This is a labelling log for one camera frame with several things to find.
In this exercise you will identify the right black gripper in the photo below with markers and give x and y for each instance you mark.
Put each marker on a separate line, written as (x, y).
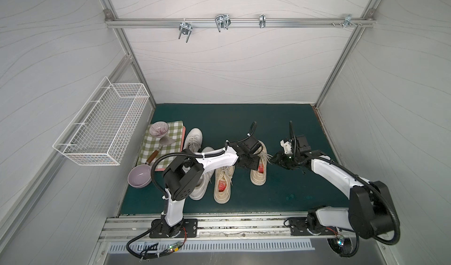
(279, 158)

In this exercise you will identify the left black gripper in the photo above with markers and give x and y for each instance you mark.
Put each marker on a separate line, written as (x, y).
(252, 160)

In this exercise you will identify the red orange insole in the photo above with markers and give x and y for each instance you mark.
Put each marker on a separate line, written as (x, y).
(261, 167)

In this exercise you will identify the beige lace sneaker with laces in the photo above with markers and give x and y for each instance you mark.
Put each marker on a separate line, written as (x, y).
(258, 175)

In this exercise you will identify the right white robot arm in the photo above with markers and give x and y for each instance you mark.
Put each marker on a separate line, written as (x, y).
(371, 213)

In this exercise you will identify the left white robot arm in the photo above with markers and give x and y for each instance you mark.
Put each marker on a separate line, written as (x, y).
(187, 167)

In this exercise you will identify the red insole in front sneaker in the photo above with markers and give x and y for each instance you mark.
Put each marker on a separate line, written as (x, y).
(222, 185)

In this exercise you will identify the beige lace sneaker near front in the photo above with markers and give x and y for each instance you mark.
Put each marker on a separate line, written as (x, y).
(223, 173)

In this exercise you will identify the white sneaker rear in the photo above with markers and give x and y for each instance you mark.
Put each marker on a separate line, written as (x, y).
(193, 140)

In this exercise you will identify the white sneaker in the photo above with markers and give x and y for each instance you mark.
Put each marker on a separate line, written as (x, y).
(201, 187)
(193, 140)

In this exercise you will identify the white sneaker front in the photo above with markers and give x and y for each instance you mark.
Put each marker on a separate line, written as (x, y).
(201, 187)

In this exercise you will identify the green checkered cloth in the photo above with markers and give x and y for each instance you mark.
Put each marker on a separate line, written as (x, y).
(150, 143)

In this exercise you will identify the metal U-bolt hook middle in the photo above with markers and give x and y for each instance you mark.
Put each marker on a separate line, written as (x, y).
(222, 22)

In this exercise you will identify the metal u-bolt hook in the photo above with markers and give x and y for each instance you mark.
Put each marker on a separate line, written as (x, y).
(185, 29)
(222, 22)

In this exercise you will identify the metal clip hook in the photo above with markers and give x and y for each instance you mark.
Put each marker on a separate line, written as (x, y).
(262, 21)

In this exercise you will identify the metal U-bolt hook left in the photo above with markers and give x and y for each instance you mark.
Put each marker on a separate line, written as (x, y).
(185, 29)

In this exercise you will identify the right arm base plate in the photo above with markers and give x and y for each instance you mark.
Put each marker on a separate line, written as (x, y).
(306, 226)

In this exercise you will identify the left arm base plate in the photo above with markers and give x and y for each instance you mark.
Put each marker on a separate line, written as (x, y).
(160, 229)

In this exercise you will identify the purple saucepan wooden handle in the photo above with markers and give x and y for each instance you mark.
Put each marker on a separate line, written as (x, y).
(140, 176)

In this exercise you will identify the white slotted cable duct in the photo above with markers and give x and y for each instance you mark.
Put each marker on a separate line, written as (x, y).
(208, 246)

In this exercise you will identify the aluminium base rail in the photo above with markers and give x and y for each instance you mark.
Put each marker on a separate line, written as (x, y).
(210, 226)

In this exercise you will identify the metal bracket hook right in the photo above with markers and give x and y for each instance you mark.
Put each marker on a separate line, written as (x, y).
(347, 23)

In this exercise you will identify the white wire basket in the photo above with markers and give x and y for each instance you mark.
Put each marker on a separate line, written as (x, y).
(100, 132)

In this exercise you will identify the metal crossbar rail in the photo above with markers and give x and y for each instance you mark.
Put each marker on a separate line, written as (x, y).
(248, 23)

